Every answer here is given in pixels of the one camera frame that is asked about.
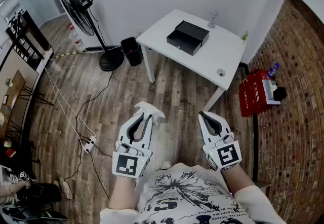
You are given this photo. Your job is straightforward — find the person's white printed shirt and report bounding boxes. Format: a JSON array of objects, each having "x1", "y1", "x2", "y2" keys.
[{"x1": 99, "y1": 163, "x2": 288, "y2": 224}]

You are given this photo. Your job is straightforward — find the large clear water bottle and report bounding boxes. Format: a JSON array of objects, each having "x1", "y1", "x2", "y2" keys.
[{"x1": 68, "y1": 29, "x2": 87, "y2": 52}]

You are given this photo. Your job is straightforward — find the small black holder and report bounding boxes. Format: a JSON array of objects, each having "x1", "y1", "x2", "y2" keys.
[{"x1": 273, "y1": 86, "x2": 288, "y2": 101}]

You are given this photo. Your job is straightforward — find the white cables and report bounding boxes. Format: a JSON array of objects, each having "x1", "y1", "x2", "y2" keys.
[{"x1": 44, "y1": 66, "x2": 97, "y2": 140}]

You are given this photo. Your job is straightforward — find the white box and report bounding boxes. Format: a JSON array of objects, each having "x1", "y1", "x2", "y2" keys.
[{"x1": 261, "y1": 78, "x2": 281, "y2": 106}]

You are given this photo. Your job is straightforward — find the blue water bottle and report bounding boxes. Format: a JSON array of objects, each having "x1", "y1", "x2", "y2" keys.
[{"x1": 265, "y1": 62, "x2": 280, "y2": 80}]

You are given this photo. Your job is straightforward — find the person's right forearm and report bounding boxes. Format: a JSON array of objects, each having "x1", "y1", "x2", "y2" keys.
[{"x1": 222, "y1": 164, "x2": 256, "y2": 197}]

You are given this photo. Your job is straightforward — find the black drawer box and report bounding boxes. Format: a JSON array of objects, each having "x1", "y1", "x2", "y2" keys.
[{"x1": 166, "y1": 20, "x2": 210, "y2": 56}]

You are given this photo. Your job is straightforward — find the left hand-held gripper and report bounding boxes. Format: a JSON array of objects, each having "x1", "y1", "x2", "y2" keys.
[{"x1": 112, "y1": 111, "x2": 154, "y2": 181}]

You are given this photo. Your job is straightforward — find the small grey lantern ornament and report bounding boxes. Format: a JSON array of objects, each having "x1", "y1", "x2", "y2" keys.
[{"x1": 207, "y1": 9, "x2": 219, "y2": 29}]

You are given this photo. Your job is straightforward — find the yellow black cable cover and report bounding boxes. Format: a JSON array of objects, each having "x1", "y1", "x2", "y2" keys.
[{"x1": 54, "y1": 50, "x2": 85, "y2": 59}]

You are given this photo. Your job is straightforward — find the black waste bin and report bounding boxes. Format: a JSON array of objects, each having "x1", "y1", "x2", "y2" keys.
[{"x1": 120, "y1": 36, "x2": 143, "y2": 67}]

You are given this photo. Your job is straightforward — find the white power strip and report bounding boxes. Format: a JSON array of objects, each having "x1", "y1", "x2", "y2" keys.
[{"x1": 83, "y1": 135, "x2": 98, "y2": 154}]

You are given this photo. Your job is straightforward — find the person's left forearm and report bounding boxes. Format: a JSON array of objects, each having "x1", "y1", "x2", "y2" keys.
[{"x1": 108, "y1": 176, "x2": 139, "y2": 210}]

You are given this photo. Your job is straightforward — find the black standing fan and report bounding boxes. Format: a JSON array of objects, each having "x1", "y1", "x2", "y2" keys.
[{"x1": 56, "y1": 0, "x2": 125, "y2": 72}]

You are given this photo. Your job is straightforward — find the white table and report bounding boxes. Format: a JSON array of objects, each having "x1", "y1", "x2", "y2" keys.
[{"x1": 136, "y1": 9, "x2": 248, "y2": 113}]

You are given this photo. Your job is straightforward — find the wooden table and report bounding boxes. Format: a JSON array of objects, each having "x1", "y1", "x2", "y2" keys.
[{"x1": 0, "y1": 69, "x2": 27, "y2": 130}]

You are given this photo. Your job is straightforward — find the red cardboard boxes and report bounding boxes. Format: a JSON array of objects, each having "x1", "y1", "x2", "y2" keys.
[{"x1": 238, "y1": 68, "x2": 269, "y2": 118}]

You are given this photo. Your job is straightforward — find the black cable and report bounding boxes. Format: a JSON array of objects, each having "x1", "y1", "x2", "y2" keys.
[{"x1": 63, "y1": 70, "x2": 114, "y2": 201}]

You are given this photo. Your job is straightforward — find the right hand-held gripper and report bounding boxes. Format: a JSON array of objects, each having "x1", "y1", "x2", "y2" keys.
[{"x1": 198, "y1": 110, "x2": 242, "y2": 172}]

